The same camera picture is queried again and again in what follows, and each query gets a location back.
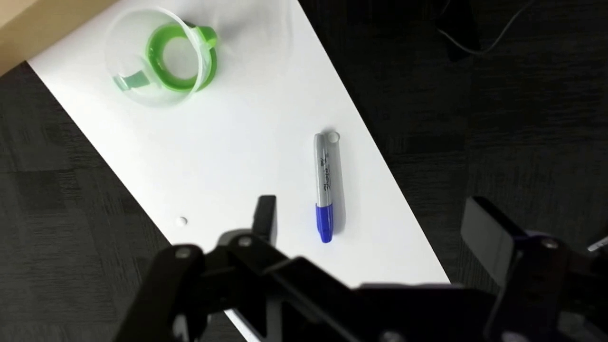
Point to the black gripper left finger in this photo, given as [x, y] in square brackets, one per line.
[190, 296]

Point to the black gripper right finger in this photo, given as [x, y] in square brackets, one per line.
[543, 290]

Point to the grey marker with blue cap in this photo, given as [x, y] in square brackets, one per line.
[327, 182]

